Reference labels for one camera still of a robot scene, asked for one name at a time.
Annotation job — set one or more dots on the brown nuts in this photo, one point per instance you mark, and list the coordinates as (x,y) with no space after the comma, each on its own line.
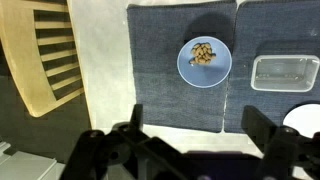
(202,53)

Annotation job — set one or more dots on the blue plastic bowl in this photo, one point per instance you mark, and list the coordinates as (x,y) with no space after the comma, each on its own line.
(203,75)

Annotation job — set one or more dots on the clear plastic container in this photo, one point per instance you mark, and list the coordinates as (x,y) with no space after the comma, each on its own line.
(285,73)

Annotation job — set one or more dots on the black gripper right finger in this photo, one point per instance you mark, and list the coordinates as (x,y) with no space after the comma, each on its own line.
(283,150)

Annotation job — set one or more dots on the light wooden slatted chair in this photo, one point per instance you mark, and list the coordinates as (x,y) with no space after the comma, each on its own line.
(20,50)

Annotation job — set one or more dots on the dark blue cloth mat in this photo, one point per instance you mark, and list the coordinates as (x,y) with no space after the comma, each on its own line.
(266,33)
(156,83)

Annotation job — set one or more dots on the grey box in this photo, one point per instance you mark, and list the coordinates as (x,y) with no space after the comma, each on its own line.
(23,166)

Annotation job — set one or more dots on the white round plate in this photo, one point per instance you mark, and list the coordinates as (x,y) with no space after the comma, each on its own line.
(305,120)

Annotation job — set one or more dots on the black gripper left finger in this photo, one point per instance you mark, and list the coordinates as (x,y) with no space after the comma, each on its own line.
(86,156)

